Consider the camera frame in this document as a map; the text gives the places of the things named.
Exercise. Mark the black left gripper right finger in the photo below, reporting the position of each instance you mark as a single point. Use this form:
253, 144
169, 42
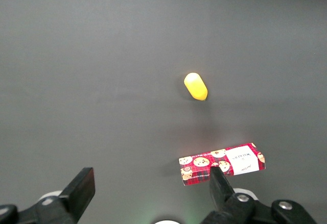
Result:
221, 193

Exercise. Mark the dark grey table cover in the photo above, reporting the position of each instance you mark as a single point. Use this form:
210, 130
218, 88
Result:
102, 81

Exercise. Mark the yellow lemon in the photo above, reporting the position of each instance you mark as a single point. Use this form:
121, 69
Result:
195, 87

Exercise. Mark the red tartan cookie box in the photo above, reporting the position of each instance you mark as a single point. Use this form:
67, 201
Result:
201, 162

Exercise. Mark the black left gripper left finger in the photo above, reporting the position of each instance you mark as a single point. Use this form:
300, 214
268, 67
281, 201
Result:
76, 196

